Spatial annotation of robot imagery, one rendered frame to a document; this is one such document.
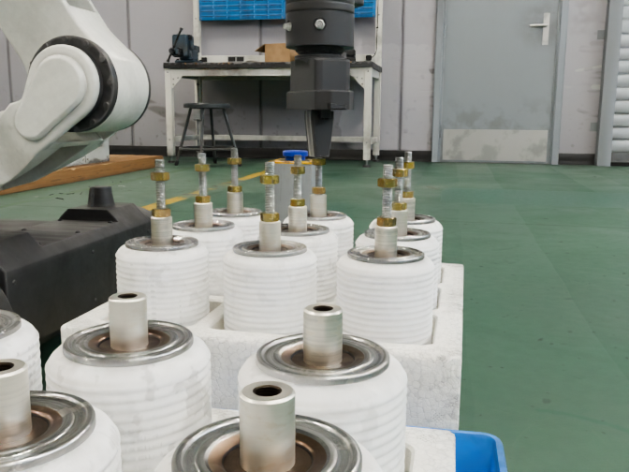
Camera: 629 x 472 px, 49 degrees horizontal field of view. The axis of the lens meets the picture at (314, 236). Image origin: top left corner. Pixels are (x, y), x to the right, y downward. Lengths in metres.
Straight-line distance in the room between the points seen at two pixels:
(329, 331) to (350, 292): 0.27
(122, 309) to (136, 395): 0.05
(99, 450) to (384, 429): 0.15
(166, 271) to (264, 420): 0.44
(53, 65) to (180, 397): 0.75
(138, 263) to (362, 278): 0.22
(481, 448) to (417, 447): 0.17
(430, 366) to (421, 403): 0.04
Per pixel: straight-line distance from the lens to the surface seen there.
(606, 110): 5.79
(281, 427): 0.27
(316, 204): 0.91
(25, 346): 0.47
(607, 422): 0.98
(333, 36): 0.88
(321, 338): 0.38
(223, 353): 0.66
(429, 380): 0.63
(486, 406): 0.98
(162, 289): 0.70
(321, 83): 0.87
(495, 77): 5.79
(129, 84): 1.12
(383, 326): 0.64
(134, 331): 0.42
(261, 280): 0.66
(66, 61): 1.07
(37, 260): 1.06
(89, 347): 0.42
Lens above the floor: 0.39
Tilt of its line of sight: 10 degrees down
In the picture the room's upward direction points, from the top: straight up
